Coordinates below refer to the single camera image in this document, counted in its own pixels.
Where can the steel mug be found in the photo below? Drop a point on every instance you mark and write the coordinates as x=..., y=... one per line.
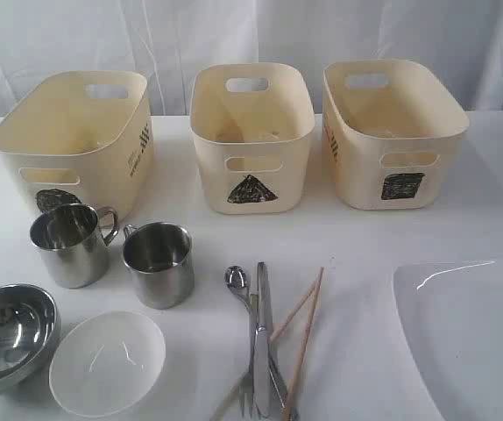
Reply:
x=158, y=256
x=73, y=241

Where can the steel table knife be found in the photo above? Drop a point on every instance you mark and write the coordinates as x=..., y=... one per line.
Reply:
x=261, y=376

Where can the white plastic bowl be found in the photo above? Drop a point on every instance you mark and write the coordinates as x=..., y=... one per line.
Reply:
x=107, y=364

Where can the steel bowl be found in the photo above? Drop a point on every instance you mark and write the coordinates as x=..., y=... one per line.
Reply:
x=29, y=332

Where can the steel spoon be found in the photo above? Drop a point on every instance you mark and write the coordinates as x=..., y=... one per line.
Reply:
x=236, y=281

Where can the cream bin with triangle mark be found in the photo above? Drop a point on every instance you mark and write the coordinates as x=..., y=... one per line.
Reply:
x=252, y=126

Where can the cream bin with square mark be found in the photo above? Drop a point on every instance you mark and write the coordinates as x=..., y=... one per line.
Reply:
x=392, y=129

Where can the cream bin with circle mark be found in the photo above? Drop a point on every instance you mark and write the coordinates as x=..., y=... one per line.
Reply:
x=80, y=137

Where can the steel fork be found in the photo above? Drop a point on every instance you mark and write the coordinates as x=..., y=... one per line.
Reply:
x=246, y=397

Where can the wooden chopstick right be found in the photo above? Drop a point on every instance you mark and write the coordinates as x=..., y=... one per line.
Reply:
x=294, y=384

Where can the white square plate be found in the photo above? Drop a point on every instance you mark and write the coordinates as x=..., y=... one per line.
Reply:
x=451, y=315

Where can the white backdrop curtain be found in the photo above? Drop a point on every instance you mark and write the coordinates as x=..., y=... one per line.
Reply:
x=169, y=42

